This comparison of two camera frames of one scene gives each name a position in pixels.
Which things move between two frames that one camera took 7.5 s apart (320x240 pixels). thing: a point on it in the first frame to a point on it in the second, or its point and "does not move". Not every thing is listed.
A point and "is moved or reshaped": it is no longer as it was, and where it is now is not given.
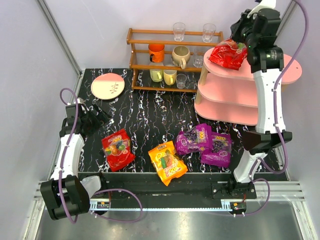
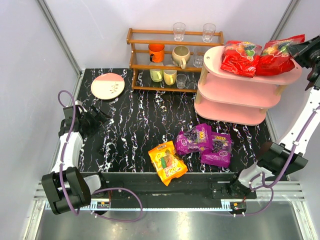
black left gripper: (94, 115) does not move
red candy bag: (117, 149) to (276, 58)
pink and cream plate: (106, 86) does not move
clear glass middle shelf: (198, 59) does not move
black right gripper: (238, 28) to (300, 52)
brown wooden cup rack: (169, 61) does not move
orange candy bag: (169, 165) does not move
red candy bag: (229, 54) is moved or reshaped
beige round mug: (180, 56) does not move
